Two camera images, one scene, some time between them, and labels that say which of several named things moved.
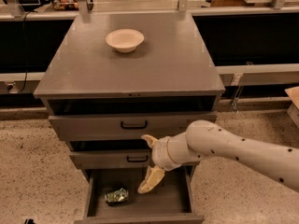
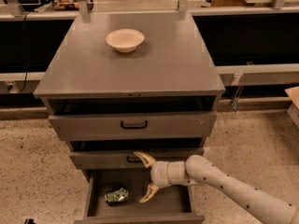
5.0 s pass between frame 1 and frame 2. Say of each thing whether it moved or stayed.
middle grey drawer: stayed
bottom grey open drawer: stayed
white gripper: moved
